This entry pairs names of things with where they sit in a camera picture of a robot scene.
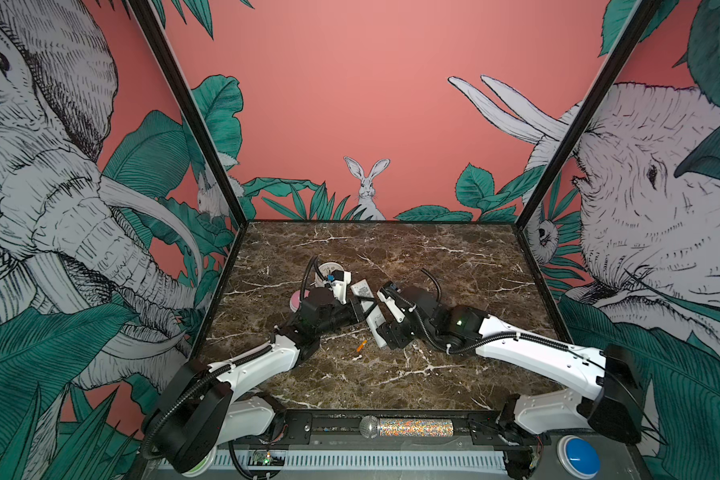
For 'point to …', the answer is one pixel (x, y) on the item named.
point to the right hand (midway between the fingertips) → (383, 321)
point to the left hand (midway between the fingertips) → (378, 300)
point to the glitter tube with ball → (372, 427)
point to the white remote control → (365, 302)
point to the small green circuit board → (266, 457)
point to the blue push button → (577, 457)
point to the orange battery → (361, 345)
